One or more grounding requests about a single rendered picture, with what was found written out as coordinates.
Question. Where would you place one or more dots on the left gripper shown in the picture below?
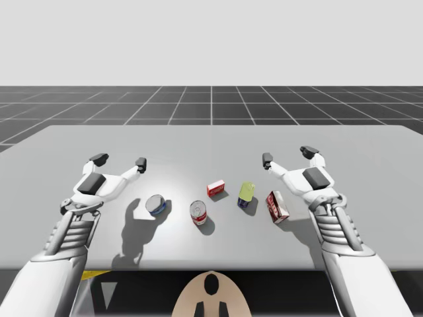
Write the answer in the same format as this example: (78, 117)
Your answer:
(94, 186)

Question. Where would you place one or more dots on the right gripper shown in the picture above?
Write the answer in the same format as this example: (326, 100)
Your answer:
(309, 185)

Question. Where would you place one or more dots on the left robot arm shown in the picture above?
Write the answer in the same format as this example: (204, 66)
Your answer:
(49, 264)

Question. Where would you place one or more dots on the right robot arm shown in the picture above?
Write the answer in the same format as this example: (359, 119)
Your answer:
(350, 257)

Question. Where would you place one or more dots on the red and white carton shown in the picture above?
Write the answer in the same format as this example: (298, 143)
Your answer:
(277, 206)

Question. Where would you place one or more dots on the blue flat can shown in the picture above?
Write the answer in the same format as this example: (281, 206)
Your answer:
(155, 204)

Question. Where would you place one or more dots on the green and blue rectangular can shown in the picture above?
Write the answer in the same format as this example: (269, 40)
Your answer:
(246, 195)

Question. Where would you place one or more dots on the red and white can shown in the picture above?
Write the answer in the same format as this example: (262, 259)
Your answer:
(198, 213)

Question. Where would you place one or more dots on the tan robot part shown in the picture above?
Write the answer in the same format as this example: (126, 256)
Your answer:
(210, 295)

